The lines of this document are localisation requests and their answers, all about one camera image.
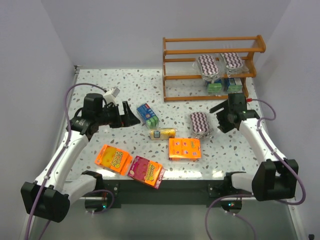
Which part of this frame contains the pink grey zigzag sponge pack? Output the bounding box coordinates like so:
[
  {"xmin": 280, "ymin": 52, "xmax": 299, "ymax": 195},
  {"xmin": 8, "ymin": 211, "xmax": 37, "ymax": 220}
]
[{"xmin": 220, "ymin": 52, "xmax": 246, "ymax": 77}]

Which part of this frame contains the blue green sponge pack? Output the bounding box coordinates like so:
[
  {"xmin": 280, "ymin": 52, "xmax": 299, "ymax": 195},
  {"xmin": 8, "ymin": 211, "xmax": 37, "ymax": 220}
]
[
  {"xmin": 206, "ymin": 79, "xmax": 224, "ymax": 95},
  {"xmin": 224, "ymin": 78, "xmax": 243, "ymax": 94},
  {"xmin": 136, "ymin": 103, "xmax": 159, "ymax": 129}
]

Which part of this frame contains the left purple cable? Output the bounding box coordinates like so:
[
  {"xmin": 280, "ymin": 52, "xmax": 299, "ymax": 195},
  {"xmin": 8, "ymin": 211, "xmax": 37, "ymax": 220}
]
[{"xmin": 24, "ymin": 82, "xmax": 116, "ymax": 240}]

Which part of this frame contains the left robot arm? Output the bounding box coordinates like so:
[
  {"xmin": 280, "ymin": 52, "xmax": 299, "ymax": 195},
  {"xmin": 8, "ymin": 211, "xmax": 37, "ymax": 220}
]
[{"xmin": 20, "ymin": 93, "xmax": 141, "ymax": 223}]

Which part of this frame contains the silver scourer pack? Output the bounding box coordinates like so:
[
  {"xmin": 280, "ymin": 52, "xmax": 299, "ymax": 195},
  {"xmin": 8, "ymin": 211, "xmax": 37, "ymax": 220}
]
[{"xmin": 189, "ymin": 112, "xmax": 212, "ymax": 139}]

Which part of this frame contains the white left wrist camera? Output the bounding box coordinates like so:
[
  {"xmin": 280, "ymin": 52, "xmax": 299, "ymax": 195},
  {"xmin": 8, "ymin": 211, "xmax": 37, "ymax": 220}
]
[{"xmin": 103, "ymin": 87, "xmax": 120, "ymax": 105}]

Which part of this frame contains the yellow sponge pack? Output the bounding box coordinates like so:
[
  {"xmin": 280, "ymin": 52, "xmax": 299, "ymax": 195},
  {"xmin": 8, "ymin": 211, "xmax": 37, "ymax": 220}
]
[{"xmin": 149, "ymin": 128, "xmax": 177, "ymax": 140}]

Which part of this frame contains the purple cable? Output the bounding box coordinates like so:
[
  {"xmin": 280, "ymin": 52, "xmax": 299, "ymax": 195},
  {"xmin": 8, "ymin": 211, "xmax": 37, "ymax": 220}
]
[
  {"xmin": 24, "ymin": 82, "xmax": 116, "ymax": 240},
  {"xmin": 204, "ymin": 97, "xmax": 307, "ymax": 240}
]

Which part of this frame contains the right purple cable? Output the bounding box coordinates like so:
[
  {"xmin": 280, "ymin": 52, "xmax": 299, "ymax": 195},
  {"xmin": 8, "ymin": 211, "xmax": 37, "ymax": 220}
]
[{"xmin": 204, "ymin": 97, "xmax": 307, "ymax": 240}]

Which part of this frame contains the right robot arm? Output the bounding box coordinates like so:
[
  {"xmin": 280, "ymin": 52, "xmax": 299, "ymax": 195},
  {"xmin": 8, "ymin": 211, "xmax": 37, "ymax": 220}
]
[{"xmin": 209, "ymin": 93, "xmax": 299, "ymax": 202}]

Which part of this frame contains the orange Scrub Daddy box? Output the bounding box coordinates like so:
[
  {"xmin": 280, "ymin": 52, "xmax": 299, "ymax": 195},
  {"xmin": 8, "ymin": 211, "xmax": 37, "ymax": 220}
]
[{"xmin": 94, "ymin": 144, "xmax": 133, "ymax": 176}]

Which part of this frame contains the orange Scrub Mommy box back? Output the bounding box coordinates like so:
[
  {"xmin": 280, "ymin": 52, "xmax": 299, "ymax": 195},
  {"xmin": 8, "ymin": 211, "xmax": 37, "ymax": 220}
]
[{"xmin": 168, "ymin": 138, "xmax": 202, "ymax": 161}]

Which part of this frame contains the pink Scrub Mommy box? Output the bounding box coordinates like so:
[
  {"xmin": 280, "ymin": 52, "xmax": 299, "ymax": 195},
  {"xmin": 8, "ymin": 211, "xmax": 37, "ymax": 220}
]
[{"xmin": 127, "ymin": 156, "xmax": 166, "ymax": 189}]

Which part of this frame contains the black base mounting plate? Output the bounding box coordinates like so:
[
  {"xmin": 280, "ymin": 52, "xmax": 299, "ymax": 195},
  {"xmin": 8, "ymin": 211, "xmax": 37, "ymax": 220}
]
[{"xmin": 84, "ymin": 179, "xmax": 253, "ymax": 209}]

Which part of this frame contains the orange wooden shelf rack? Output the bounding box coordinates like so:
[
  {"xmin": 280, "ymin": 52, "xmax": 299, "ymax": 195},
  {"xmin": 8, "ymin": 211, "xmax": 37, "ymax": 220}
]
[{"xmin": 162, "ymin": 35, "xmax": 266, "ymax": 102}]

